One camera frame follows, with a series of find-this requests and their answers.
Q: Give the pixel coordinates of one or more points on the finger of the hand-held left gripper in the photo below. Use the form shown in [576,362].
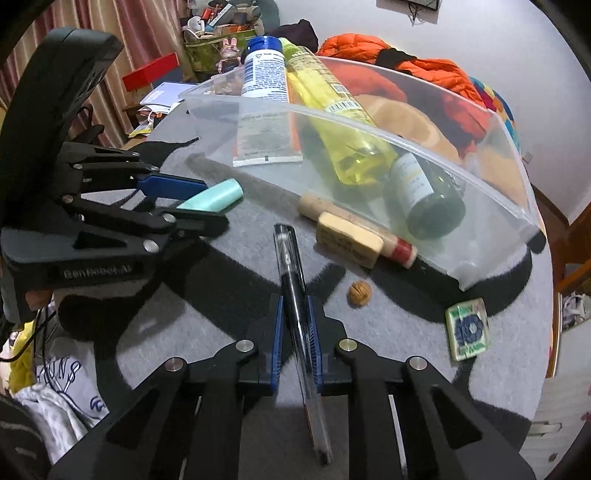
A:
[198,224]
[171,184]

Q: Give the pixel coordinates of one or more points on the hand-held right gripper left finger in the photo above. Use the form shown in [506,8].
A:
[276,341]

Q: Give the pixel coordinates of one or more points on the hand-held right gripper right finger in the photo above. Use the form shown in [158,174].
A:
[313,341]

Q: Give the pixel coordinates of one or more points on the light green tube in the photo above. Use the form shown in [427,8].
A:
[217,194]

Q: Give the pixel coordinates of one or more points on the clear black pen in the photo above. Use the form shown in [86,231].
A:
[292,286]

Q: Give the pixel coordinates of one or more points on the white tube with blue cap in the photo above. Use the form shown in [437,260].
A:
[263,74]

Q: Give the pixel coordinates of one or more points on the yellow spray bottle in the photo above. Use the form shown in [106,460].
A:
[323,92]

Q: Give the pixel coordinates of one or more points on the small dark spray bottle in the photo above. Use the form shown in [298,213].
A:
[429,203]

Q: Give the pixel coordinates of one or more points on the clear plastic bin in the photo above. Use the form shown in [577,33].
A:
[489,217]

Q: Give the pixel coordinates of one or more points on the black office chair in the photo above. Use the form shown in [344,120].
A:
[85,124]

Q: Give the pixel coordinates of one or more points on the walnut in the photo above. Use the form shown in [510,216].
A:
[359,294]

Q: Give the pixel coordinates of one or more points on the blue notebook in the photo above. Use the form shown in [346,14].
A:
[166,92]

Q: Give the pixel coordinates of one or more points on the red box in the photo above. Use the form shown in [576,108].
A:
[147,74]

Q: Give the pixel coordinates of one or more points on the striped pink curtain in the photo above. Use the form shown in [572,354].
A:
[138,27]

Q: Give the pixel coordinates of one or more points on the pale wooden block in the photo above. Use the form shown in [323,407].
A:
[351,240]

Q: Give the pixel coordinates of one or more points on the wooden cylinder with red end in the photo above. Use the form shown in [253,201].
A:
[314,207]

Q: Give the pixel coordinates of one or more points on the green basket of clutter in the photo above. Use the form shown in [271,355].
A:
[205,53]

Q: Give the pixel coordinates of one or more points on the pink bunny toy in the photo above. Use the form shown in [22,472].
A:
[229,53]

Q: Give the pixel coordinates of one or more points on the green patterned square block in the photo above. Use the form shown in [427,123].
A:
[467,330]

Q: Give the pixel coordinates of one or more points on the grey neck pillow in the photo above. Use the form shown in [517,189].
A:
[270,11]

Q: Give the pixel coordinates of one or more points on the dark purple garment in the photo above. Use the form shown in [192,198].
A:
[302,32]

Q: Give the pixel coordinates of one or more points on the white printed cloth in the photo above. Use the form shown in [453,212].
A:
[60,392]

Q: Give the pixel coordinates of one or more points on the white drawer unit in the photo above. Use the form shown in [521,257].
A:
[549,415]

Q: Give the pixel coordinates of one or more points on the black cloth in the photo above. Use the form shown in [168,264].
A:
[392,57]

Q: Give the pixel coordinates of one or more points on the white bag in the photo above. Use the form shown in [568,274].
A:
[575,309]

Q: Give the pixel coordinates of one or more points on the orange puffer jacket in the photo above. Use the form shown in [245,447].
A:
[443,78]

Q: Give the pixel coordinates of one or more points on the colourful patterned blanket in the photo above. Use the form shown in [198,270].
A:
[498,101]

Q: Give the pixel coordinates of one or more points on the small wall monitor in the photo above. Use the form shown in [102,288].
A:
[415,3]

